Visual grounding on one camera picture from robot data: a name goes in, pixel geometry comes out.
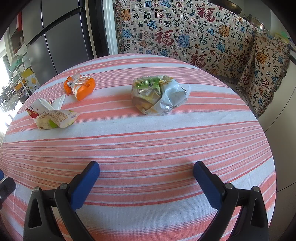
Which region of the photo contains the yellow white carton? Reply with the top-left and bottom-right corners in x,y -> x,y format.
21,68 -> 39,92

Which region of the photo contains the orange packet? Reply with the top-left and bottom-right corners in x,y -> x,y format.
64,73 -> 96,101

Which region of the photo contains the small printed fringed blanket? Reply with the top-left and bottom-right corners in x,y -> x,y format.
234,29 -> 291,118

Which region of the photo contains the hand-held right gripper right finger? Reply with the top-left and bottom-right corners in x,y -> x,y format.
193,161 -> 270,241

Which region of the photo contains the large printed fringed blanket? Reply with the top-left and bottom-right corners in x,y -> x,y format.
113,0 -> 258,84

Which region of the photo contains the green plastic basket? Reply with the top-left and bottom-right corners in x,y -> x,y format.
9,54 -> 26,70

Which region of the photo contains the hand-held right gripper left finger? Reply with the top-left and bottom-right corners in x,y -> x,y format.
23,161 -> 100,241

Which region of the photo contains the white green snack bag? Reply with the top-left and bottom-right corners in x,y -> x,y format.
131,75 -> 191,116

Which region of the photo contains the white red paper wrapper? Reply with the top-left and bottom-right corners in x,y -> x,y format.
27,95 -> 66,118

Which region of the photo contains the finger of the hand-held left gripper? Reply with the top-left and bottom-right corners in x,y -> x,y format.
0,169 -> 16,205

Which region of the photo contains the dark metal pan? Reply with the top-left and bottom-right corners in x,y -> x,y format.
208,0 -> 242,14

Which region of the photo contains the pink striped tablecloth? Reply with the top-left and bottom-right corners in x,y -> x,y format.
0,53 -> 277,241

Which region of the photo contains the cream green snack wrapper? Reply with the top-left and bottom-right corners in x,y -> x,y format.
35,110 -> 79,130

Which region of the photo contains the yellow green container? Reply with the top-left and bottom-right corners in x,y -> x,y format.
275,31 -> 290,44

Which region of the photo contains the grey refrigerator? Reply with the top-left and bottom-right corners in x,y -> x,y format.
21,0 -> 96,77

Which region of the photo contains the steel pot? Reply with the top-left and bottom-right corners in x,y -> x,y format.
242,13 -> 269,32

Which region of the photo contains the white storage rack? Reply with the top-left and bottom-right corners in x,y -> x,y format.
0,23 -> 40,116

